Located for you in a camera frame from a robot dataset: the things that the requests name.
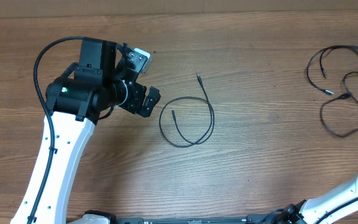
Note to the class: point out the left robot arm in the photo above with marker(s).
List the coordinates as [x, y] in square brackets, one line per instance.
[105, 77]

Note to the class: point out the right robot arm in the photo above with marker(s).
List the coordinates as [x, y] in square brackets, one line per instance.
[328, 208]

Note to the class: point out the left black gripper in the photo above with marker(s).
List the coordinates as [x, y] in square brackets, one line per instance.
[135, 105]

